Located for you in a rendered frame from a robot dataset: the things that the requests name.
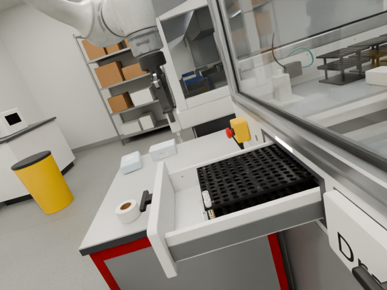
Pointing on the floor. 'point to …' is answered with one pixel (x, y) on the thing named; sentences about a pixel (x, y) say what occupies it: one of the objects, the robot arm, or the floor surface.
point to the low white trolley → (239, 269)
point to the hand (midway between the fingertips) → (173, 120)
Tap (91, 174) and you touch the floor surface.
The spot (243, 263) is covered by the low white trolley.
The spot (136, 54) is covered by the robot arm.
